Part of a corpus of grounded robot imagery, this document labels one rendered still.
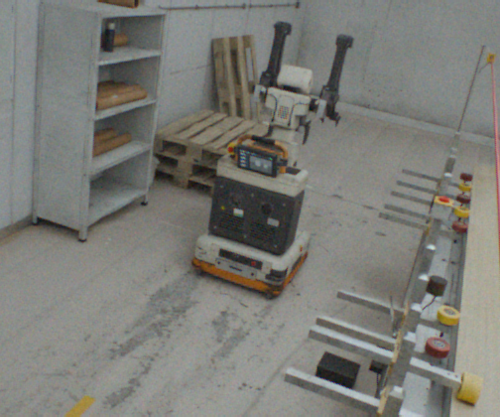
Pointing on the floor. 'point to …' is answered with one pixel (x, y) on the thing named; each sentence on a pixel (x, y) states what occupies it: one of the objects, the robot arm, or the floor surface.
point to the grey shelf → (129, 65)
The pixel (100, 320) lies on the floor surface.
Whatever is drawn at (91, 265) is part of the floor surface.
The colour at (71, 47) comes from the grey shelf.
